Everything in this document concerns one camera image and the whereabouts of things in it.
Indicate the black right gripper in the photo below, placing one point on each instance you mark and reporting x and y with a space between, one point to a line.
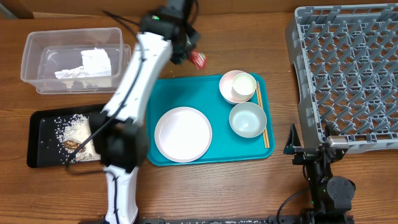
305 154

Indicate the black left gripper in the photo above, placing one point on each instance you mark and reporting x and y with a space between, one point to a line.
190 32

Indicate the red snack wrapper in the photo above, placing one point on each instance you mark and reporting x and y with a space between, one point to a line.
199 59

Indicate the grey-green bowl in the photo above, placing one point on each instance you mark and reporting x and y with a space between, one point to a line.
244 119

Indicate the white cup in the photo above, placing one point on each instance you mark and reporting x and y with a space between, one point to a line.
244 85

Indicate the white napkin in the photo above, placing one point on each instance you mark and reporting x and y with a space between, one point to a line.
96 63

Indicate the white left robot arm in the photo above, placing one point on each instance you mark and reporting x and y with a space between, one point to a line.
165 35

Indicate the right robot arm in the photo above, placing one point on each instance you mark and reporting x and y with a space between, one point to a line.
331 195

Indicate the grey dishwasher rack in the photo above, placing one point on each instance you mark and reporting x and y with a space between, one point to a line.
345 59

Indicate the black food waste tray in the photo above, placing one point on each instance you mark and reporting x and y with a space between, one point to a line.
45 148

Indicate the wooden chopstick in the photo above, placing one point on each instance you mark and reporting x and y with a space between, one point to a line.
262 120
259 101

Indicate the teal plastic tray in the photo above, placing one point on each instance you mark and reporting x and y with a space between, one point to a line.
203 94

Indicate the pink bowl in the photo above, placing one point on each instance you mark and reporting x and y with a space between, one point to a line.
225 87

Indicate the white round plate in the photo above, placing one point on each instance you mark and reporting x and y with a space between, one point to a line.
183 134

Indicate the clear plastic bin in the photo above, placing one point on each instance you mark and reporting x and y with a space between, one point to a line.
47 52

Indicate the white crumpled tissue in bin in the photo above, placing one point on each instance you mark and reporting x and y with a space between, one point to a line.
70 73

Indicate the pile of white rice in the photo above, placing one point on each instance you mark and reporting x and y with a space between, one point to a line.
79 131

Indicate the brown food scrap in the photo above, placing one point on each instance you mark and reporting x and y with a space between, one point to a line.
71 146

